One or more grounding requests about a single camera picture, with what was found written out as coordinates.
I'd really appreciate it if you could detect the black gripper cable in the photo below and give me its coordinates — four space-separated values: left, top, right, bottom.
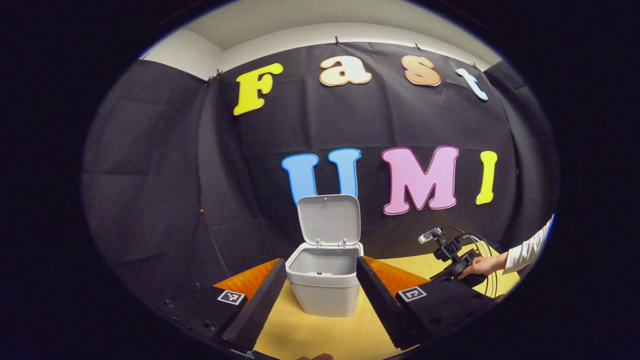
440 226 499 299

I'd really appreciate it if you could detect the white desktop garbage bin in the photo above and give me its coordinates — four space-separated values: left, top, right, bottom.
285 194 365 318

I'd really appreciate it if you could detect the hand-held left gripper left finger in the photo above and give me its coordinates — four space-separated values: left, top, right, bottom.
155 257 288 353

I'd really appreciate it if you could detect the wooden desktop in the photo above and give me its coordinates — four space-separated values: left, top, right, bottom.
252 242 521 360

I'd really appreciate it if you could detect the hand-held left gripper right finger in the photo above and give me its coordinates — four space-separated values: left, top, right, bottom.
356 255 501 351

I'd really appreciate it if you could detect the black backdrop cloth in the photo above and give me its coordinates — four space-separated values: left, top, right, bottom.
82 42 558 321

